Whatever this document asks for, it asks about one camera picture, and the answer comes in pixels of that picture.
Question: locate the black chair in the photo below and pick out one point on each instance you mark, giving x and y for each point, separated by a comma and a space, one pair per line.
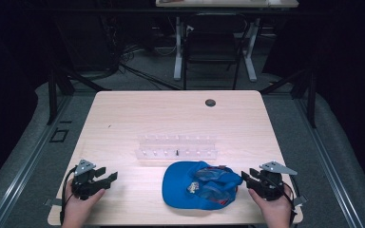
212, 44

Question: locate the grey table grommet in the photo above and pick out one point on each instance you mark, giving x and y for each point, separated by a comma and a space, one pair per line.
210, 102

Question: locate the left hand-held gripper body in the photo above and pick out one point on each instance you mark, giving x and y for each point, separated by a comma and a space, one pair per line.
84, 185

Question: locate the aluminium floor rail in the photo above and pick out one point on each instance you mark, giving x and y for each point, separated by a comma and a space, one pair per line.
28, 164
326, 158

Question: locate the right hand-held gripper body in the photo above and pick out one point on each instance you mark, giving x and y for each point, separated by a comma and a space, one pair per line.
267, 185

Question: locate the clear acrylic rack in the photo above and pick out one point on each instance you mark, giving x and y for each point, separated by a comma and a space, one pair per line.
177, 147

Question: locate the person's left hand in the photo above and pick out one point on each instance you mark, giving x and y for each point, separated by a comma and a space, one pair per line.
79, 210

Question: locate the blue baseball cap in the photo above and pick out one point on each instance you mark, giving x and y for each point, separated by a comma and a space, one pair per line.
179, 186

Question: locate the black metal stand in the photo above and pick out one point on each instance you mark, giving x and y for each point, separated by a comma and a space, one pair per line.
53, 95
310, 98

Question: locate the white desk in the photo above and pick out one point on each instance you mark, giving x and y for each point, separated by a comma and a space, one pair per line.
228, 3

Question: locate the person's right hand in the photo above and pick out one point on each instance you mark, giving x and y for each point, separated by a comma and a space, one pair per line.
275, 212

